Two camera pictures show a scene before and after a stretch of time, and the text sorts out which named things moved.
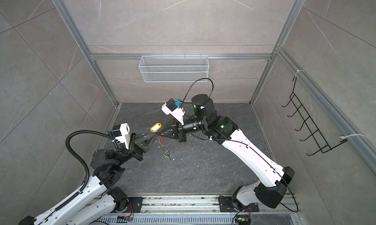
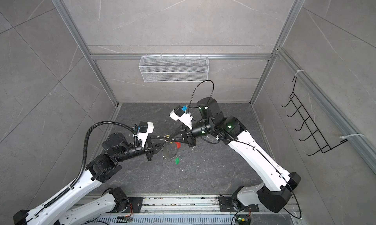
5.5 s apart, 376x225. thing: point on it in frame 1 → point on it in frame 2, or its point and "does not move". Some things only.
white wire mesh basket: (173, 68) does not move
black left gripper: (135, 150) → (151, 147)
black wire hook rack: (308, 124) does not move
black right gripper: (178, 130) → (187, 137)
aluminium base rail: (199, 210) does not move
